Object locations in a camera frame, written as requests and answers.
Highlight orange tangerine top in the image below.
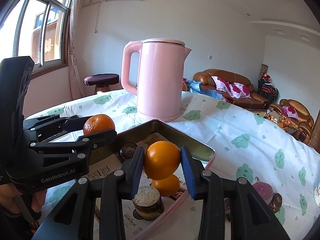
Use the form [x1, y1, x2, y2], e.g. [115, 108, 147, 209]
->
[83, 114, 115, 135]

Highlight dark passion fruit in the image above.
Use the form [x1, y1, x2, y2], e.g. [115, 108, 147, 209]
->
[268, 192, 283, 213]
[119, 142, 138, 161]

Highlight purple round radish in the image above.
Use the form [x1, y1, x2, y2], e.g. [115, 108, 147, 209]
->
[252, 177, 273, 205]

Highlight cut taro piece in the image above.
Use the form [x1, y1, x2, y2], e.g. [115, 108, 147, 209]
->
[132, 186, 164, 220]

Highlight orange front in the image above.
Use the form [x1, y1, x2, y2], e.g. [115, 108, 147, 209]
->
[151, 174, 180, 197]

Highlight orange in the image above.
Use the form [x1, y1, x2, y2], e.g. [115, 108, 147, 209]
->
[151, 174, 180, 197]
[144, 141, 181, 180]

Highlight person's left hand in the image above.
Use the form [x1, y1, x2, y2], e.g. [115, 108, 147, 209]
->
[1, 183, 47, 215]

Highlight pink cookie tin box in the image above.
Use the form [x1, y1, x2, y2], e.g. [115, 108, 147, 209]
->
[86, 120, 215, 239]

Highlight purple round stool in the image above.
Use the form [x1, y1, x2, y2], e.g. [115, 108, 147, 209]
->
[84, 74, 119, 94]

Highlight white mug blue print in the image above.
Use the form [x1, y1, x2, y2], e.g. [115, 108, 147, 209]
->
[313, 183, 320, 206]

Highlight coffee table with fruit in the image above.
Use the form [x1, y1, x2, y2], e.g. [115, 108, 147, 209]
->
[256, 109, 298, 135]

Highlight pink electric kettle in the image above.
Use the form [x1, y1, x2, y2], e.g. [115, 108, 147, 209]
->
[121, 38, 191, 122]

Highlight brown leather chair back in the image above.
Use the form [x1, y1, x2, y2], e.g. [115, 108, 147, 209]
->
[182, 80, 189, 92]

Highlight long brown leather sofa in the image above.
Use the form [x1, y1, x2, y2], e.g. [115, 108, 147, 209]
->
[193, 69, 269, 109]

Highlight brown leather armchair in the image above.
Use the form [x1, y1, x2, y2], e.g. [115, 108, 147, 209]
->
[268, 99, 315, 145]

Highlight pink floral armchair cushion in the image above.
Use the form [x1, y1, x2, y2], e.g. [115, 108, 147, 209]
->
[282, 106, 299, 120]

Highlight blue clothes pile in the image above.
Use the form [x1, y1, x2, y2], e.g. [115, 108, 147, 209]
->
[184, 80, 224, 100]

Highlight pink floral cushion right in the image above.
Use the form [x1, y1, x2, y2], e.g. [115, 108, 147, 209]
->
[229, 82, 251, 99]

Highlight pink floral cushion left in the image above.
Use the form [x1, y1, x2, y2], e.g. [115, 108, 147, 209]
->
[211, 76, 233, 96]

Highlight stacked dark chairs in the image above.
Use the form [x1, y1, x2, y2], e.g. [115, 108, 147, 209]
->
[258, 72, 279, 103]

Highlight pink curtain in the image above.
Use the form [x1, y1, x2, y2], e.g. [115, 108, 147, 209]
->
[67, 0, 94, 100]

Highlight window with frame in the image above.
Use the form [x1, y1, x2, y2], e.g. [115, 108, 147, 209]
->
[1, 0, 72, 73]

